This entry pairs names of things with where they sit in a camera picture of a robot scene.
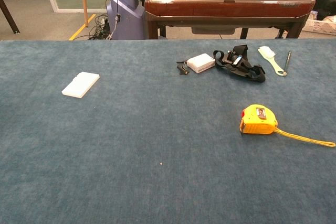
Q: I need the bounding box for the yellow tape measure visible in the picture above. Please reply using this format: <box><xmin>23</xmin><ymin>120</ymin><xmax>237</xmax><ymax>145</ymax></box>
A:
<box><xmin>239</xmin><ymin>104</ymin><xmax>336</xmax><ymax>148</ymax></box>

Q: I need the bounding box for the purple robot base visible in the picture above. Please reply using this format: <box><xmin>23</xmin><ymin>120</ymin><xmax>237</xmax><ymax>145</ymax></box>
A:
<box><xmin>106</xmin><ymin>0</ymin><xmax>145</xmax><ymax>40</ymax></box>

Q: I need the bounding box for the small black clip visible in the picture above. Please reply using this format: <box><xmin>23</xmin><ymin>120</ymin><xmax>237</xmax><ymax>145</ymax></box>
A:
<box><xmin>176</xmin><ymin>61</ymin><xmax>190</xmax><ymax>76</ymax></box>

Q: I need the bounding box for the blue carpet table cover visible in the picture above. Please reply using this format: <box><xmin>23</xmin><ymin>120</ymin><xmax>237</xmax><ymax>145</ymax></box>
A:
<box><xmin>0</xmin><ymin>39</ymin><xmax>336</xmax><ymax>224</ymax></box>

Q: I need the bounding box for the white square adapter box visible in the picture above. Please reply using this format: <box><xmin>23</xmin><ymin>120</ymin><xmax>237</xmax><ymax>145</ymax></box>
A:
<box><xmin>186</xmin><ymin>53</ymin><xmax>216</xmax><ymax>73</ymax></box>

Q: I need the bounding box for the white flat plastic box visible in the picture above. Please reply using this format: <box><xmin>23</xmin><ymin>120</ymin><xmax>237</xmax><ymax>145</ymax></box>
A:
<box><xmin>61</xmin><ymin>71</ymin><xmax>100</xmax><ymax>99</ymax></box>

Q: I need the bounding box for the brown wooden mahjong table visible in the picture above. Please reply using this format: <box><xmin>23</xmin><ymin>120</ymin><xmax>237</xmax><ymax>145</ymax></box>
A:
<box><xmin>143</xmin><ymin>0</ymin><xmax>316</xmax><ymax>40</ymax></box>

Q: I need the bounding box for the pale green cleaning brush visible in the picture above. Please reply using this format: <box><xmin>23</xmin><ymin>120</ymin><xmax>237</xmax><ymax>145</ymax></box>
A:
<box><xmin>257</xmin><ymin>46</ymin><xmax>285</xmax><ymax>77</ymax></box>

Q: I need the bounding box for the dark metal pen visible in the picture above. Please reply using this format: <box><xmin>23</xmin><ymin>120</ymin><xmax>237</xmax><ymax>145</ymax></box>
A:
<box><xmin>283</xmin><ymin>51</ymin><xmax>292</xmax><ymax>76</ymax></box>

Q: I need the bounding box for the white plastic basket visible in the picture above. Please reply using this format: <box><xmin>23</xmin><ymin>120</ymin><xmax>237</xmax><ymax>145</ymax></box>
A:
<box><xmin>302</xmin><ymin>18</ymin><xmax>336</xmax><ymax>36</ymax></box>

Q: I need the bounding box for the dark table leg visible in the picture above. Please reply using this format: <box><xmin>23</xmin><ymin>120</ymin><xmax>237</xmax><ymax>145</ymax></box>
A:
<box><xmin>0</xmin><ymin>0</ymin><xmax>20</xmax><ymax>35</ymax></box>

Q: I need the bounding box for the black bag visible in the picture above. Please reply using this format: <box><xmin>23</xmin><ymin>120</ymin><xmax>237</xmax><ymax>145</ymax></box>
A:
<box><xmin>313</xmin><ymin>0</ymin><xmax>336</xmax><ymax>22</ymax></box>

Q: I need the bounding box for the black strap camera mount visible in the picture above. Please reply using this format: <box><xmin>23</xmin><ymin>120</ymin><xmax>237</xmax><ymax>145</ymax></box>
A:
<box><xmin>213</xmin><ymin>44</ymin><xmax>266</xmax><ymax>83</ymax></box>

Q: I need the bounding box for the black floor cable bundle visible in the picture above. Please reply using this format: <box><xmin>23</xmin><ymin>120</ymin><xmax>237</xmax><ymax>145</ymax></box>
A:
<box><xmin>88</xmin><ymin>14</ymin><xmax>113</xmax><ymax>40</ymax></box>

